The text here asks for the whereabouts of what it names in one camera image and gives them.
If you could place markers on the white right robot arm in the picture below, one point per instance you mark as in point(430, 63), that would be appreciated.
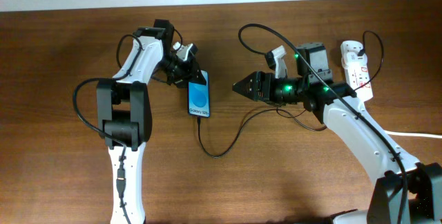
point(406, 190)

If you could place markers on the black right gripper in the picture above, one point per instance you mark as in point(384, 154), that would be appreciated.
point(262, 87)

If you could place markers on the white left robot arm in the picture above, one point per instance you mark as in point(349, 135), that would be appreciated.
point(124, 111)

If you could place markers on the white USB charger adapter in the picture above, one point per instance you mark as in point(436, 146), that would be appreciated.
point(350, 51)

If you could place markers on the white power strip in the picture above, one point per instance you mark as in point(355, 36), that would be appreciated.
point(357, 77)

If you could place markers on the blue smartphone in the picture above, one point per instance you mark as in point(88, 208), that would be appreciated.
point(198, 98)

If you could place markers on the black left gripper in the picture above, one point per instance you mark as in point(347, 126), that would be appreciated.
point(191, 67)

